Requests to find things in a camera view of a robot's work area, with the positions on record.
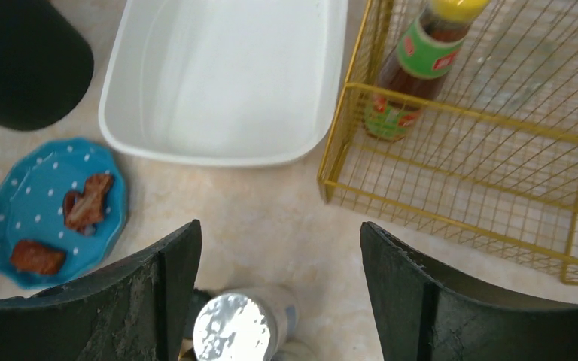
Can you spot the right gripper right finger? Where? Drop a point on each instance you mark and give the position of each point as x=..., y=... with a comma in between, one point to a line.
x=425, y=309

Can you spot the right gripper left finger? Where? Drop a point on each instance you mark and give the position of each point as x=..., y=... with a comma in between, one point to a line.
x=133, y=309

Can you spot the silver lid glass jar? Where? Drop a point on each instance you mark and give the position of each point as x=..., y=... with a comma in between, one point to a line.
x=245, y=324

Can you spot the brown meat piece on blue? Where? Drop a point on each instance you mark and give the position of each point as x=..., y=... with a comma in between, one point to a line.
x=84, y=209

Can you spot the red meat piece on blue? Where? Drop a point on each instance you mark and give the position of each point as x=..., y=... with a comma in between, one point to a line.
x=38, y=258

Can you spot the blue polka dot plate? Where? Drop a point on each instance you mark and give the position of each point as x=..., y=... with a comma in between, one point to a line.
x=31, y=208

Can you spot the white rectangular basin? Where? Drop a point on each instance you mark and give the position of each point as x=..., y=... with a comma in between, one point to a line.
x=237, y=84

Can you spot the black round bin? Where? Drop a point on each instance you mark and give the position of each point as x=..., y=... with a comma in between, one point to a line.
x=46, y=65

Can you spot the gold wire rack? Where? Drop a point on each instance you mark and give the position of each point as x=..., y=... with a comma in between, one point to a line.
x=492, y=162

